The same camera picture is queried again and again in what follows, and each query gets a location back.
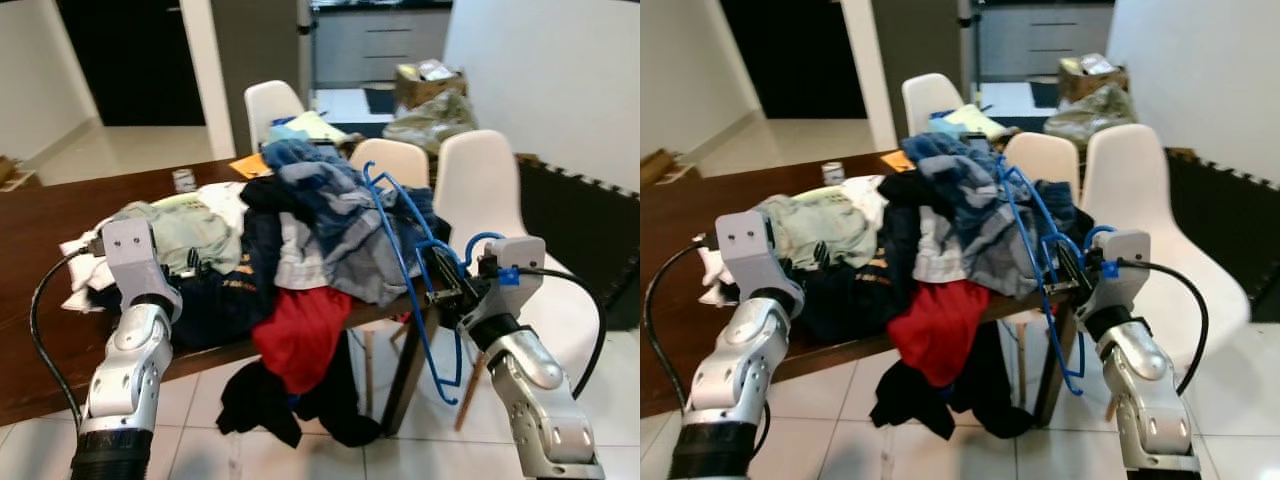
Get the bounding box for light blue yellow cloth pile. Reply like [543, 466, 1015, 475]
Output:
[925, 103, 1011, 143]
[264, 110, 351, 151]

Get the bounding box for black foam puzzle mat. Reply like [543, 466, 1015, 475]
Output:
[1163, 147, 1280, 323]
[512, 153, 641, 333]

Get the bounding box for olive plastic bag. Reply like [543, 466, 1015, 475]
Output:
[1042, 84, 1138, 147]
[382, 90, 480, 153]

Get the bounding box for dark brown wooden table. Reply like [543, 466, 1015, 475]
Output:
[0, 155, 521, 429]
[640, 150, 1101, 419]

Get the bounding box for red garment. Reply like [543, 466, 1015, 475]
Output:
[252, 286, 354, 395]
[887, 280, 991, 389]

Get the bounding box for pale green shirt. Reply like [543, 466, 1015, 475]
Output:
[110, 198, 244, 278]
[755, 190, 876, 271]

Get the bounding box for blue plastic clothes hanger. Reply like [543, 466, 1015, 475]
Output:
[360, 160, 508, 407]
[995, 155, 1119, 397]

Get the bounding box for black garment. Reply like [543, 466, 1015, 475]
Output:
[868, 325, 1036, 441]
[217, 335, 383, 449]

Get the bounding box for white cloth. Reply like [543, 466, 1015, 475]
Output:
[58, 225, 126, 313]
[695, 240, 741, 301]

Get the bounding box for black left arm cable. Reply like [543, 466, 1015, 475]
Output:
[28, 245, 109, 421]
[643, 238, 723, 406]

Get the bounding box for white plastic chair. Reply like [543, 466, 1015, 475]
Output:
[901, 73, 967, 141]
[244, 80, 307, 156]
[433, 128, 604, 433]
[1078, 123, 1253, 421]
[348, 138, 431, 193]
[1002, 131, 1088, 196]

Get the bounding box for blue grey striped shirt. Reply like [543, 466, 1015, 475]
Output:
[262, 138, 446, 307]
[900, 132, 1096, 301]

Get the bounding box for grey drawer cabinet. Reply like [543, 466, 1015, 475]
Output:
[312, 5, 454, 91]
[975, 0, 1116, 83]

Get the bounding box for brown cardboard box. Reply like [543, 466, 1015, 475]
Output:
[394, 60, 469, 109]
[1057, 53, 1131, 103]

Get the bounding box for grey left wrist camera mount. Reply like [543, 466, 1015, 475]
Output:
[717, 210, 806, 319]
[100, 218, 184, 323]

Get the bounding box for navy shirt with yellow print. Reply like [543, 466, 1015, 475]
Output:
[795, 172, 926, 346]
[95, 175, 293, 351]

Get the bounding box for brown wooden box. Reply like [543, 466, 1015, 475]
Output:
[640, 148, 683, 189]

